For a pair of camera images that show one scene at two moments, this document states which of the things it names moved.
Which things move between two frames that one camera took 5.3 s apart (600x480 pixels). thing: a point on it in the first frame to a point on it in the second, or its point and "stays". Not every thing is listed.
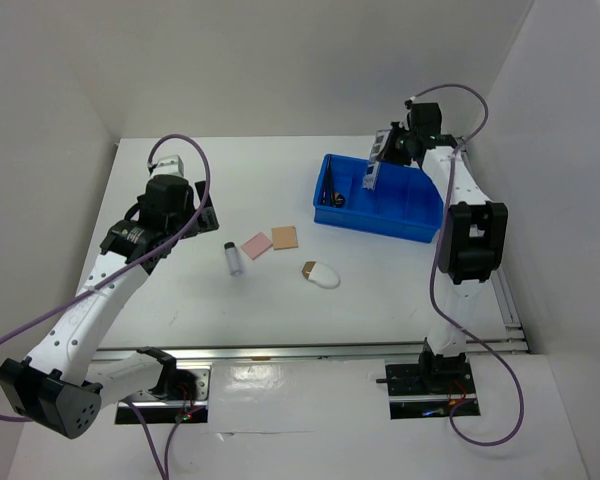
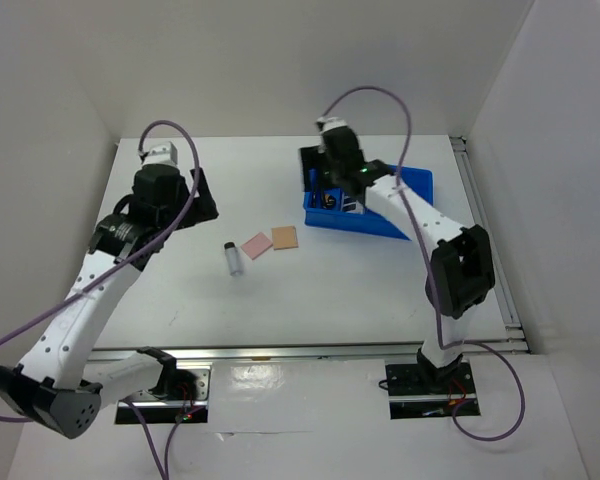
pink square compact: (257, 245) stays
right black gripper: (390, 155) to (312, 157)
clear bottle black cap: (234, 261) stays
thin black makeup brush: (328, 195) to (312, 173)
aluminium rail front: (479, 350) stays
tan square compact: (284, 237) stays
